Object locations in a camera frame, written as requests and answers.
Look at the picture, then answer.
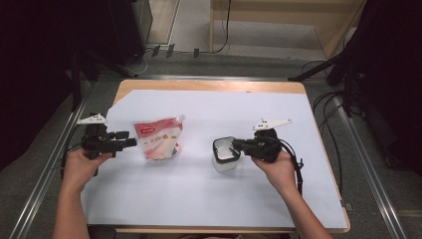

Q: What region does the clear jar with black lid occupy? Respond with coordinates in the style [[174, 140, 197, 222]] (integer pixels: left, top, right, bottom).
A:
[[212, 135, 242, 172]]

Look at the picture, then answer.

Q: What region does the wooden table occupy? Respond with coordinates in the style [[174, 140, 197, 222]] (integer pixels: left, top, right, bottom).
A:
[[71, 79, 351, 234]]

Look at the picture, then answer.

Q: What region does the hand-held gripper black cable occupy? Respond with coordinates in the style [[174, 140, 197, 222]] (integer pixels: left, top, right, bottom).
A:
[[59, 132, 88, 180], [278, 137, 305, 197]]

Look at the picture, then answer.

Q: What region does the black floor cable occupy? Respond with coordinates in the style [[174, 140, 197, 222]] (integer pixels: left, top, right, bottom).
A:
[[300, 59, 329, 76], [312, 91, 346, 197]]

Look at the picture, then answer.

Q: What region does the dark curtain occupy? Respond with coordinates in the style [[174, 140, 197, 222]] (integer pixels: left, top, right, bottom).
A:
[[0, 0, 79, 170], [344, 0, 422, 175]]

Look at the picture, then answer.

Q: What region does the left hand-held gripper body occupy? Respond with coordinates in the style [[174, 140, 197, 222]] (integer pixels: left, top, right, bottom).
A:
[[77, 113, 115, 160]]

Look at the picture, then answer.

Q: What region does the light wooden furniture frame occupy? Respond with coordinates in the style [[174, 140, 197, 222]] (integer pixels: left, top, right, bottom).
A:
[[208, 0, 366, 59]]

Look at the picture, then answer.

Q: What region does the black cabinet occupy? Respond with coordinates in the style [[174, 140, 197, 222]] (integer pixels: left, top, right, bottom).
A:
[[76, 0, 153, 68]]

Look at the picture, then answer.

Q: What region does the metal floor rail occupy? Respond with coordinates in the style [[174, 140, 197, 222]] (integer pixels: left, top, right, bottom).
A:
[[331, 96, 407, 239], [8, 99, 88, 239], [132, 74, 290, 83]]

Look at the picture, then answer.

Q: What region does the right hand-held gripper black cable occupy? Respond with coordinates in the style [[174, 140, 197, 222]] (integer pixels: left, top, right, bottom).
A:
[[278, 137, 305, 197]]

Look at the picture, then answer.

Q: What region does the black hanging cable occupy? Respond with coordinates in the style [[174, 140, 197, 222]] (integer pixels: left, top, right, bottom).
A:
[[213, 0, 233, 54]]

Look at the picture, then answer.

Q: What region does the person's right hand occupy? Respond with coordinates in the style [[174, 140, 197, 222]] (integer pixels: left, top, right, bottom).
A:
[[251, 150, 300, 197]]

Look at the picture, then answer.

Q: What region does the left hand-held gripper black cable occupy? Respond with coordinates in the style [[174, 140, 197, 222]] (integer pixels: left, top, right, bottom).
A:
[[59, 132, 88, 180]]

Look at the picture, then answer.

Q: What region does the black metal stand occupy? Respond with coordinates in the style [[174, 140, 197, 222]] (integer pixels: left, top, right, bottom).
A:
[[68, 46, 138, 113], [288, 33, 369, 118]]

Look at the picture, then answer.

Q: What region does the grey floor cable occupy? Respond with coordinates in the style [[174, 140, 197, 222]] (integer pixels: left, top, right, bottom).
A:
[[132, 49, 151, 76]]

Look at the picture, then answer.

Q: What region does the person's left hand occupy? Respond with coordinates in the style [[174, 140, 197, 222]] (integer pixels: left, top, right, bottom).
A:
[[61, 147, 113, 194]]

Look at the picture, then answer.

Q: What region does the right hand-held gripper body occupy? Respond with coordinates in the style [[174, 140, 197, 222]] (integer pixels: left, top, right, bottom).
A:
[[248, 118, 294, 163]]

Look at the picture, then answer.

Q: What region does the red white spout pouch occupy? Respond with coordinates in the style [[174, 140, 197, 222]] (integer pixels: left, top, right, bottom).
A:
[[132, 114, 187, 162]]

